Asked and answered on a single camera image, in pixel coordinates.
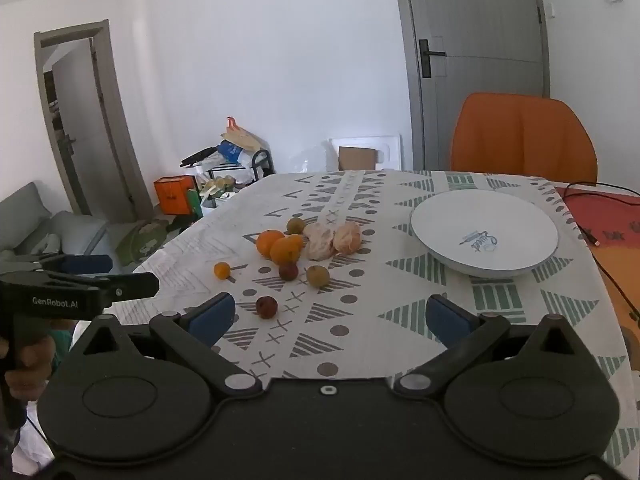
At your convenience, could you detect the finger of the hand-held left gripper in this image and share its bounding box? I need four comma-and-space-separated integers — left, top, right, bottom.
0, 253, 114, 276
75, 271, 161, 308

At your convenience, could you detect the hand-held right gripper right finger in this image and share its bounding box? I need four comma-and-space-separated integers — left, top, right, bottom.
394, 294, 590, 399

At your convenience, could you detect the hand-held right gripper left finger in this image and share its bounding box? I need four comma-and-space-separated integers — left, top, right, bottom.
75, 291, 263, 400

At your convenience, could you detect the white plate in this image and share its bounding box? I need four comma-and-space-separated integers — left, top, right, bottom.
409, 188, 560, 277

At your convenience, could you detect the large orange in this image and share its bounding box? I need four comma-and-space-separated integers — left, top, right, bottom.
270, 233, 305, 266
256, 229, 286, 260

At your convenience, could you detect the pale peeled orange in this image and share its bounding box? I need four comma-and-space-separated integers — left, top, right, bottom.
302, 222, 337, 262

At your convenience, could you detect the person's left hand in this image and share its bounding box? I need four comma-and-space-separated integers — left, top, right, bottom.
0, 334, 55, 402

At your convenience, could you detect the grey sofa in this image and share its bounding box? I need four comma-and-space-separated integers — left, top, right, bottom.
0, 181, 109, 262

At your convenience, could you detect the green cushion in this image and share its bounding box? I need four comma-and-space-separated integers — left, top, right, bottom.
115, 218, 171, 266

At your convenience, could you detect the patterned tablecloth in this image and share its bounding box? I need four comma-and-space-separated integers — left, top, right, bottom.
10, 169, 640, 467

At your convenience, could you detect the orange box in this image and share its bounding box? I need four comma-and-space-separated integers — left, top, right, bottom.
153, 175, 196, 216

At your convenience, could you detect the black metal rack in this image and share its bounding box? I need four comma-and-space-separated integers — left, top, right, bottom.
249, 148, 276, 181

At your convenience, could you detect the blue and white bag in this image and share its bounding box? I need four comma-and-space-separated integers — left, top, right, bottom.
218, 140, 252, 165

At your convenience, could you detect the brown cardboard box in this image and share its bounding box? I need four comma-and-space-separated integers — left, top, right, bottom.
338, 145, 377, 172

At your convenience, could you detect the brown paper bag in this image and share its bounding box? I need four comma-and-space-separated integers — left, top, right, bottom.
221, 116, 262, 152

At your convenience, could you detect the red printed mat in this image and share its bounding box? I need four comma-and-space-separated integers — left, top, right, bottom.
554, 186, 640, 333

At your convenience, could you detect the orange chair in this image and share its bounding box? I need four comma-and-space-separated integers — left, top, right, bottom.
450, 92, 599, 187

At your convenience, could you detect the grey door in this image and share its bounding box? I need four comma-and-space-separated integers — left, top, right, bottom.
392, 0, 552, 172

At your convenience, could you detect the grey doorway frame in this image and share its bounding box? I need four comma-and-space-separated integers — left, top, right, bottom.
33, 19, 154, 224

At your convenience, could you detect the black cable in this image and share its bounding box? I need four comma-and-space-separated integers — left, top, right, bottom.
562, 182, 640, 322

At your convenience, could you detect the black door handle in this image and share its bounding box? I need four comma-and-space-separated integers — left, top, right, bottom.
418, 38, 447, 79

